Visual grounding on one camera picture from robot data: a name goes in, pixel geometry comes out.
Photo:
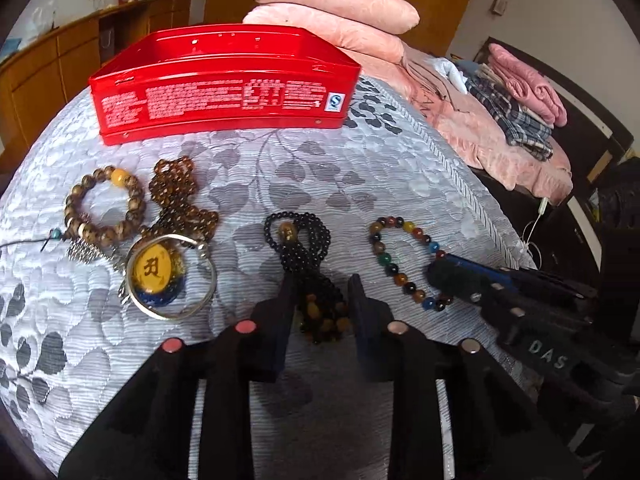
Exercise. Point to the white plastic bag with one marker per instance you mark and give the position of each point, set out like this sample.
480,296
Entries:
42,17

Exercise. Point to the folded pink garment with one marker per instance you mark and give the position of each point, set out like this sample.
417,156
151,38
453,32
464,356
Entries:
530,85

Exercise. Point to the wooden sideboard desk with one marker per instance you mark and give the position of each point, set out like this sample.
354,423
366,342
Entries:
45,75

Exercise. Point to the dark wooden headboard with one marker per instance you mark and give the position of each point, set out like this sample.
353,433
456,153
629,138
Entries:
595,110

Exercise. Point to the white cloth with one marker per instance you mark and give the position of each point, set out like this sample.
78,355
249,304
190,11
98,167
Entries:
450,72

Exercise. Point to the silver bangle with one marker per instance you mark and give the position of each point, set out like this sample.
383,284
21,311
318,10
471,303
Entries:
182,238

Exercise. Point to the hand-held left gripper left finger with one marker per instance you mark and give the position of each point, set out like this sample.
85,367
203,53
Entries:
282,310

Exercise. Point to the red tin box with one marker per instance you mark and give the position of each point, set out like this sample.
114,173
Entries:
225,90

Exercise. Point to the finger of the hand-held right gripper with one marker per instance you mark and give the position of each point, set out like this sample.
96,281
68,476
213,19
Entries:
480,265
452,282

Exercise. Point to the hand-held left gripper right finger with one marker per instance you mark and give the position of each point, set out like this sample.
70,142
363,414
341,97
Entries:
361,310

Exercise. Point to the folded plaid clothes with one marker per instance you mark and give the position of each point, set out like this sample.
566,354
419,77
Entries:
515,120

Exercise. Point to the yellow and blue round pendant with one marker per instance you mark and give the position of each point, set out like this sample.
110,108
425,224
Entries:
155,272

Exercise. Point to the grey leaf-pattern quilted bedspread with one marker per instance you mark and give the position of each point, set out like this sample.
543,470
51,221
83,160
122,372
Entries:
240,175

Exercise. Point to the small wall-mounted device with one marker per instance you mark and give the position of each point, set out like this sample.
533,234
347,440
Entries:
498,6

